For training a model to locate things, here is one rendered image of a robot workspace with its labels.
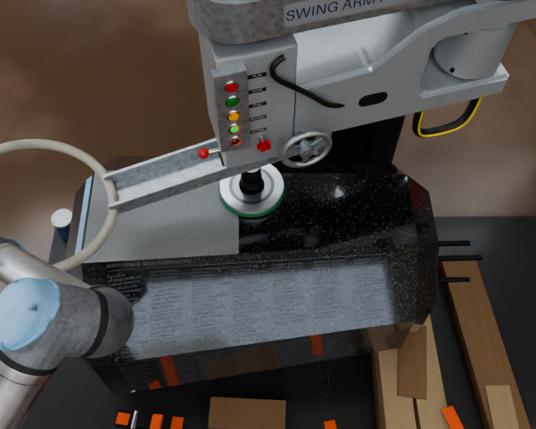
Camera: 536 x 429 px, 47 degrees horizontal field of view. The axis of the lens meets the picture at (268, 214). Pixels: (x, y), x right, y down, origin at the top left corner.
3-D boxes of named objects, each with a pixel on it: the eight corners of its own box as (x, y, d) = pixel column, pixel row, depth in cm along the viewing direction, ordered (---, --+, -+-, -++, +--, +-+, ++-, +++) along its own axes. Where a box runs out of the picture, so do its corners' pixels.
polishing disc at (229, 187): (263, 151, 212) (263, 150, 211) (295, 197, 202) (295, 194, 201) (208, 177, 206) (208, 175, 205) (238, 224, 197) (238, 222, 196)
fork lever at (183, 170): (315, 105, 194) (313, 95, 189) (334, 152, 184) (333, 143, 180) (106, 174, 193) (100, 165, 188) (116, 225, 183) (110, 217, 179)
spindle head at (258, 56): (320, 94, 192) (333, -28, 154) (344, 148, 181) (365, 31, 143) (208, 119, 187) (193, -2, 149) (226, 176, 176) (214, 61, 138)
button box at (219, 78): (248, 139, 166) (243, 62, 142) (250, 146, 165) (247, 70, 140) (219, 145, 165) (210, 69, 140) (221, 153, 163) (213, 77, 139)
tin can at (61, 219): (80, 238, 294) (73, 225, 283) (59, 242, 293) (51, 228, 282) (79, 220, 299) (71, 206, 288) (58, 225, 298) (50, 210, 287)
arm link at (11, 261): (171, 311, 110) (18, 233, 157) (112, 300, 101) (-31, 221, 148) (150, 374, 109) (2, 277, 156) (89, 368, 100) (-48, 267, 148)
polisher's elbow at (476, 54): (419, 50, 181) (434, -5, 164) (469, 26, 186) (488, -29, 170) (461, 91, 173) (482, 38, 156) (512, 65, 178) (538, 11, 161)
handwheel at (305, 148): (320, 137, 180) (323, 102, 167) (331, 163, 175) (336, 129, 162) (270, 148, 178) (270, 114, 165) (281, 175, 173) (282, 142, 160)
